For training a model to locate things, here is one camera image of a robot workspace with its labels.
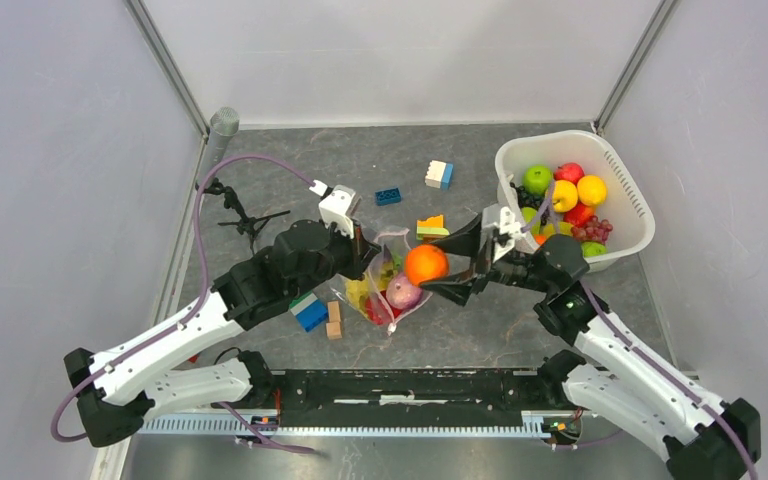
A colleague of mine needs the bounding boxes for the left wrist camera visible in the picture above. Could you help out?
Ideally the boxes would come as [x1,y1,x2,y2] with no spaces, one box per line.
[309,180,359,239]

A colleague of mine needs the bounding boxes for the orange green yellow block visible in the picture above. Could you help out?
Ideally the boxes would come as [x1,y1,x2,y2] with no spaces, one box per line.
[416,214,450,242]

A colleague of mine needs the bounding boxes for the yellow toy cabbage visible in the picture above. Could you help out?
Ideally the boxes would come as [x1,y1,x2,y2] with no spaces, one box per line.
[344,260,399,314]

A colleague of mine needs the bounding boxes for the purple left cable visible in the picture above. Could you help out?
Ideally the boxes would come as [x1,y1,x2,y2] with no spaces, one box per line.
[49,154,329,444]

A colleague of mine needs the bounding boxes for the grey microphone on tripod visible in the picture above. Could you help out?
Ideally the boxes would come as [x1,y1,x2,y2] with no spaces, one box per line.
[195,106,291,254]

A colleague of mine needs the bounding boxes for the white plastic basket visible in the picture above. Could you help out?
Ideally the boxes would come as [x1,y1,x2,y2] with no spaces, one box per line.
[494,130,655,273]

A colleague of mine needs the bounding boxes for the white and blue block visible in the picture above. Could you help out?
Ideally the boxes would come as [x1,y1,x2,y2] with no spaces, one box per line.
[424,160,454,190]

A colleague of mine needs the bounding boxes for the red orange toy mango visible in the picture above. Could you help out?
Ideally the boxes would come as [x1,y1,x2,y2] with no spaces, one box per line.
[563,202,595,228]

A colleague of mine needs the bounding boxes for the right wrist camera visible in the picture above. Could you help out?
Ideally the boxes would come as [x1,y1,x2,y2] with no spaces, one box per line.
[481,204,525,263]

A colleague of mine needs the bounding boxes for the dark blue flat block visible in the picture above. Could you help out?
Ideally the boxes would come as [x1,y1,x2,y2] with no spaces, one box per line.
[374,187,402,206]

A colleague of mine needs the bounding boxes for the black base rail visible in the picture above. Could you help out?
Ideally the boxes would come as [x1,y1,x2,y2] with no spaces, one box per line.
[232,368,577,428]

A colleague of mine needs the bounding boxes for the purple toy onion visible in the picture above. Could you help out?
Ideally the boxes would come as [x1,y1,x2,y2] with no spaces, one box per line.
[385,273,423,311]

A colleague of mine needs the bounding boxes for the red toy apple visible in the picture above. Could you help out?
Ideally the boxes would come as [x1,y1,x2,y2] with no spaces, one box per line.
[554,162,586,185]

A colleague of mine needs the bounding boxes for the red toy bell pepper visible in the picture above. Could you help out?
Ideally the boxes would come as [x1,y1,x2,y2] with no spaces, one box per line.
[363,295,402,326]

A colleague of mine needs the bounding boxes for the blue green grey block stack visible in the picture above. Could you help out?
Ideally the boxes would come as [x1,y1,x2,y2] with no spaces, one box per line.
[289,292,328,333]

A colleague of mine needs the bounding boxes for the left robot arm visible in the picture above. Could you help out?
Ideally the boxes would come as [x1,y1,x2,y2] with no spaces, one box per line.
[64,220,382,448]

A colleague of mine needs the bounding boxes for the yellow green toy fruit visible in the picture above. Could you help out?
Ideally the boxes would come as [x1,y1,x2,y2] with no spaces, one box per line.
[541,221,573,238]

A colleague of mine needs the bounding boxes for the green toy apple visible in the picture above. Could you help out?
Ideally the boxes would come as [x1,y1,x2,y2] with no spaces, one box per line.
[522,164,554,197]

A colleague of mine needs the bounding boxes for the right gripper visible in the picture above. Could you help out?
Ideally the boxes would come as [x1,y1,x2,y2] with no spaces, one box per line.
[419,212,554,306]

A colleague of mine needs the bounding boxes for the orange small block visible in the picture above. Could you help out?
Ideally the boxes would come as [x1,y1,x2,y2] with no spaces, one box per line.
[326,322,343,340]

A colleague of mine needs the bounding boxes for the purple cable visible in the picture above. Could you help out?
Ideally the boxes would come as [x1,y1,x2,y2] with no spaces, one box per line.
[519,178,760,480]
[49,154,329,444]

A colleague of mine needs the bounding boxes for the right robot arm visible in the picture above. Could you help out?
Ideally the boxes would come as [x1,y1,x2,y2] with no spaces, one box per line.
[420,205,761,479]

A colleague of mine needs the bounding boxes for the black toy grapes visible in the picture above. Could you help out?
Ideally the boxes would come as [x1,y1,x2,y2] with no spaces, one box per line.
[514,186,544,216]

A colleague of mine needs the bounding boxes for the purple toy grapes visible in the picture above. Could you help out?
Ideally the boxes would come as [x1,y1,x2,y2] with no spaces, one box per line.
[571,216,614,245]

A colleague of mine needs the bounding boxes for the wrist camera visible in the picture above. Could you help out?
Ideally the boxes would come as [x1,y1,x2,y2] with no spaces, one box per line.
[309,180,359,239]
[481,204,525,263]

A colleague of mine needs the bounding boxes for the small green toy fruit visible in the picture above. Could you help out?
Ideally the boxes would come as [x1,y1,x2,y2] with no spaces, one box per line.
[581,241,607,258]

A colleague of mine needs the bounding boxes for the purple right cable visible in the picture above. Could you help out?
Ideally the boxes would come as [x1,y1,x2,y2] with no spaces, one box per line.
[519,178,760,480]

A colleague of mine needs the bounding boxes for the clear zip top bag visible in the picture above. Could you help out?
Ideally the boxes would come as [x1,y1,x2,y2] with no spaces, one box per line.
[328,226,432,335]

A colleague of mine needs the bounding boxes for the light green toy fruit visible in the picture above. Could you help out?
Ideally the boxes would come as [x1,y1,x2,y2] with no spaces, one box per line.
[520,207,543,236]

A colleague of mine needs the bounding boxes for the tan small block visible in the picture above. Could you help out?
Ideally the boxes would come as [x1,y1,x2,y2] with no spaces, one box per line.
[327,301,342,323]

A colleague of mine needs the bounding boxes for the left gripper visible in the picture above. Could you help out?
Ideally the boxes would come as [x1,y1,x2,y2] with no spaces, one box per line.
[290,215,381,300]

